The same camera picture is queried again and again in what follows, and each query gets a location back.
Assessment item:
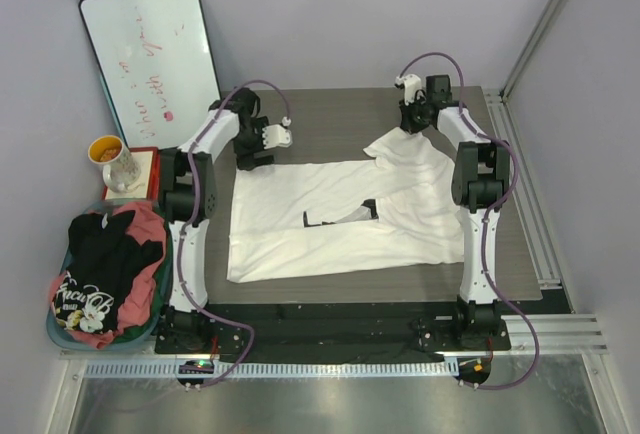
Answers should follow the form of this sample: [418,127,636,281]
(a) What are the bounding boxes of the white robot-print t-shirt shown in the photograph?
[227,128,463,283]

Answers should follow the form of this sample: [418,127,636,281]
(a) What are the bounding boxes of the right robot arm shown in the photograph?
[395,74,511,340]

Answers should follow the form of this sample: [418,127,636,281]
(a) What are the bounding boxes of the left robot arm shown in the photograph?
[158,87,275,315]

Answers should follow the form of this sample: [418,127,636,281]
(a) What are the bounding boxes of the yellow-lined floral mug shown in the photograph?
[88,135,141,193]

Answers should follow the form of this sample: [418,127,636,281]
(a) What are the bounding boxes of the white dry-erase board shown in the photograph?
[79,0,220,149]

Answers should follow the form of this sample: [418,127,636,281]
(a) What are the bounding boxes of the black floral-print t-shirt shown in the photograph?
[51,210,166,334]

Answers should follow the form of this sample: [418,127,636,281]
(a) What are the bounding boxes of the pink t-shirt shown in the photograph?
[47,201,171,350]

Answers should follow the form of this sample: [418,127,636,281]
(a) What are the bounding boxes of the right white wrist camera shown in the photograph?
[394,74,422,106]

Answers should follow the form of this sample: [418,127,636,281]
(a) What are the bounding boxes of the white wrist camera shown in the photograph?
[394,74,422,106]
[261,124,293,150]

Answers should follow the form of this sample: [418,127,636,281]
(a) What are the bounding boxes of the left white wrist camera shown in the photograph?
[261,124,293,150]

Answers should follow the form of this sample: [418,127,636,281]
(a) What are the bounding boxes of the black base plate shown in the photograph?
[155,302,511,358]

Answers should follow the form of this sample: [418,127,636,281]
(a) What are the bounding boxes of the right corner aluminium post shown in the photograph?
[500,0,568,99]

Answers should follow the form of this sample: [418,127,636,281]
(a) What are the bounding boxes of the slotted cable duct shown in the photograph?
[84,359,459,380]

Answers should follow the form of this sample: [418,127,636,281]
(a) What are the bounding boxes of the right aluminium frame rail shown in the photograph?
[484,89,607,355]

